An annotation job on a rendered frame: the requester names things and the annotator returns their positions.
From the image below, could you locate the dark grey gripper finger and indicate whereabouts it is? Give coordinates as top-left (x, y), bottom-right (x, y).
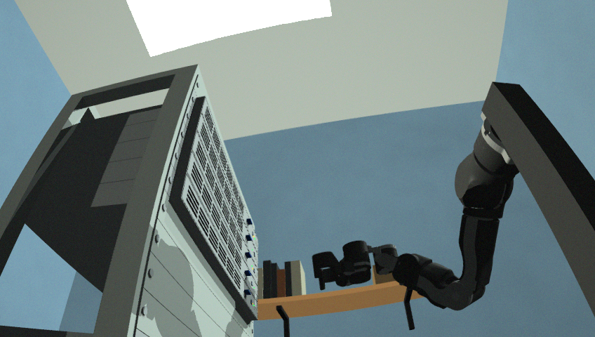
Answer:
top-left (319, 268), bottom-right (352, 290)
top-left (312, 251), bottom-right (366, 278)

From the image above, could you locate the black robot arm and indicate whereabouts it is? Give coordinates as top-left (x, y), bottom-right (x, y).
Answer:
top-left (373, 112), bottom-right (519, 310)

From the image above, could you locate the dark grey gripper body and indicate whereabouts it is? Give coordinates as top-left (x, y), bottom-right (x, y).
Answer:
top-left (340, 241), bottom-right (376, 284)

